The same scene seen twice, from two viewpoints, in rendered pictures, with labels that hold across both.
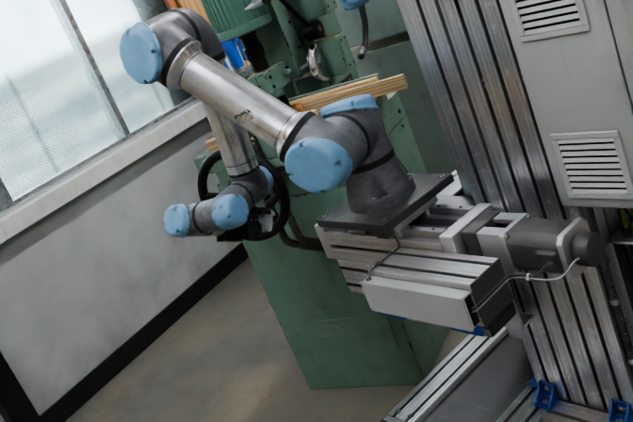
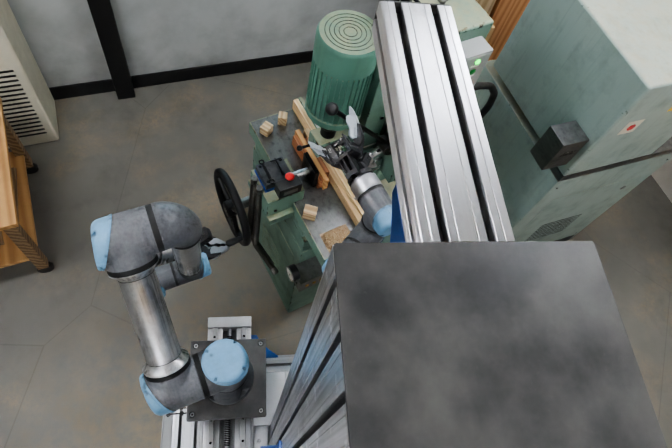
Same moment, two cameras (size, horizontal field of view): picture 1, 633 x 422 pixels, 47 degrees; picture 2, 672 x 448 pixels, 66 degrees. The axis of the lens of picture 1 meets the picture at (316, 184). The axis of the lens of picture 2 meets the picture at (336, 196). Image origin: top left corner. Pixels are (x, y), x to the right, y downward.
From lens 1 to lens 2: 1.69 m
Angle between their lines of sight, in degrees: 43
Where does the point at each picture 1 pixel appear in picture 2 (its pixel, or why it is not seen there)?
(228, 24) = (311, 109)
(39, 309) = (167, 20)
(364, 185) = not seen: hidden behind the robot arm
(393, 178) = (223, 398)
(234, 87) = (140, 322)
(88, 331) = (197, 47)
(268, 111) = (149, 352)
